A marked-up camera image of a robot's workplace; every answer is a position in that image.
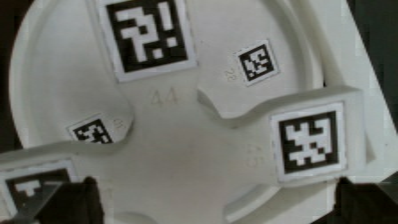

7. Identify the white round table top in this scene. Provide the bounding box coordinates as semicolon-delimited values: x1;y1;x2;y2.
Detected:
7;0;333;224

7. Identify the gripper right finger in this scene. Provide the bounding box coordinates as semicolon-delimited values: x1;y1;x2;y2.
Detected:
310;178;398;224

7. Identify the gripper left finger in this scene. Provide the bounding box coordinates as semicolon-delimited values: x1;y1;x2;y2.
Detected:
5;177;104;224

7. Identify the white table base plate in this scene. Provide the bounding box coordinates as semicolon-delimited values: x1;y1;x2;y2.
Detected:
0;0;369;224

